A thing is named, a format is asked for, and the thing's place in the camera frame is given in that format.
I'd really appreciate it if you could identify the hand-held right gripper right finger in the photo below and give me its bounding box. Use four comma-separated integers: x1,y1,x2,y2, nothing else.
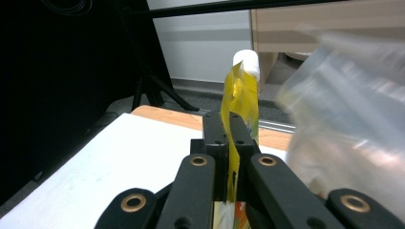
228,111,262,202

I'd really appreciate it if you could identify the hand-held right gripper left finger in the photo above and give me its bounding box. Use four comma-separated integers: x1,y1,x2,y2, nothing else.
190,111,229,202

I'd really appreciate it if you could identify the yellow spout pouch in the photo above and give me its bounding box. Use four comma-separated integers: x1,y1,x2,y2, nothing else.
212,49,262,229

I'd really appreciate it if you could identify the clear bag of dark dried food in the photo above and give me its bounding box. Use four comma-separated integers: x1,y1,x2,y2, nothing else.
275,29,405,224

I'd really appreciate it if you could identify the black metal stand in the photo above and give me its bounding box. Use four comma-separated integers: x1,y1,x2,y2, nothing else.
111,0,201,113

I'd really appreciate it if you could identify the white cabinet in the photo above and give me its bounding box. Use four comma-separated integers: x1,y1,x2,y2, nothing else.
145,0,256,85

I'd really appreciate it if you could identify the white table sheet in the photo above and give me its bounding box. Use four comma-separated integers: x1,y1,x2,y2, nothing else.
0,112,288,229

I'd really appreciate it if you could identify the black horizontal bar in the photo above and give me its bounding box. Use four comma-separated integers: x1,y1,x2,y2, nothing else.
127,0,352,19

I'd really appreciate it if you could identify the light wooden desk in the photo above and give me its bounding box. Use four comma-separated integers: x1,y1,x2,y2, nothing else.
249,0,405,94

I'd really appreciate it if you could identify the black curtain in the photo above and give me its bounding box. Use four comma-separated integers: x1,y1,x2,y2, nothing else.
0,0,175,206

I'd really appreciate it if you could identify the aluminium floor rail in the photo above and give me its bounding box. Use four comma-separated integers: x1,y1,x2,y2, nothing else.
258,118,298,135

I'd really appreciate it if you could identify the black cable coil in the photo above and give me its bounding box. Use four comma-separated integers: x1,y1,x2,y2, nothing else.
39,0,94,16

